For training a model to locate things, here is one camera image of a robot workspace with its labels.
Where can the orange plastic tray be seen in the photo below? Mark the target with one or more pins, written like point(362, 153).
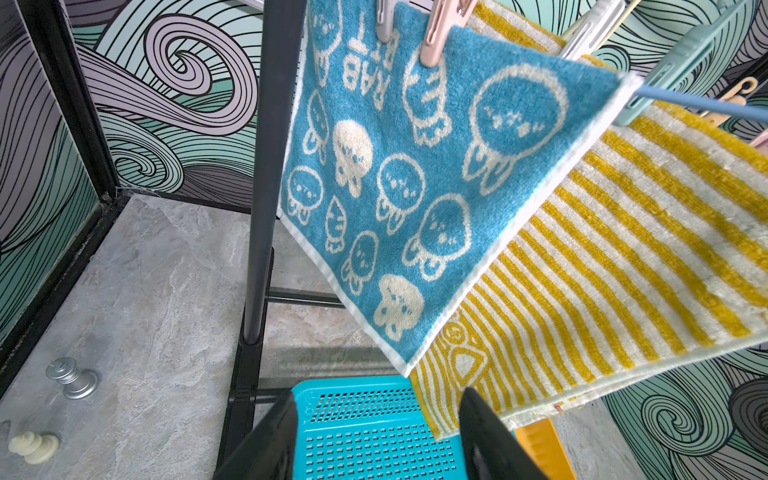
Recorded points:
point(543, 445)

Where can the white clothespin on striped towel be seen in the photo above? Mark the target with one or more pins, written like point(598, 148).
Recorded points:
point(592, 28)

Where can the cream chess pawn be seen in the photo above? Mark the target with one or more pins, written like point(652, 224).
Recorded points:
point(34, 448)

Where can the yellow striped towel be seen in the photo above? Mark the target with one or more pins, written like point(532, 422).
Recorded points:
point(650, 254)

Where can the light blue wire hanger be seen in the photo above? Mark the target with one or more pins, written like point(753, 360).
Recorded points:
point(698, 102)

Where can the blue rabbit print towel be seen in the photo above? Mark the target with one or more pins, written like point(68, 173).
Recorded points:
point(403, 183)

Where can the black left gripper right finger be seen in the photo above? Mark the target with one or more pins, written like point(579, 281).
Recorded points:
point(491, 451)

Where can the teal plastic basket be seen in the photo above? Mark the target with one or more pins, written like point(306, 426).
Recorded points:
point(369, 428)

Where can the mint green clothespin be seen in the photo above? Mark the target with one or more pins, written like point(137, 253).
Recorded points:
point(690, 51)

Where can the pink clothespin on blue towel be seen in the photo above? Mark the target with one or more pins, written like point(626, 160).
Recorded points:
point(445, 14)

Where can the black clothes rack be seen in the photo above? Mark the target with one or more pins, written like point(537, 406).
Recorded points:
point(281, 40)

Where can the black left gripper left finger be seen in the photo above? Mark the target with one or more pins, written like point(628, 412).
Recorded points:
point(268, 451)

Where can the silver chess pawn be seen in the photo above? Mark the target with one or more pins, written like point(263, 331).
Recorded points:
point(77, 383)

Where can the grey clothespin on blue towel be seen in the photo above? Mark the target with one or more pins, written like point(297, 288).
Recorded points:
point(385, 19)

